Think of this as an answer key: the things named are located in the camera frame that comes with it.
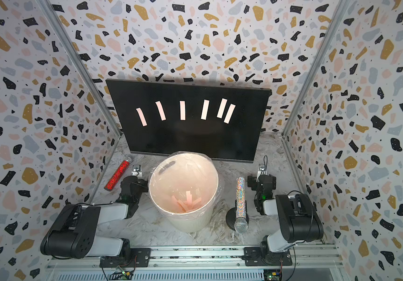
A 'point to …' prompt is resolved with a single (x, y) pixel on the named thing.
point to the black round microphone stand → (231, 217)
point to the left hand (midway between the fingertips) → (143, 175)
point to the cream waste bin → (183, 187)
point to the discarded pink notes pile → (189, 204)
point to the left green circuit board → (122, 276)
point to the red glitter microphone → (117, 174)
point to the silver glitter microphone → (241, 223)
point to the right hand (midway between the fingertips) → (263, 174)
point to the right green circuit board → (272, 274)
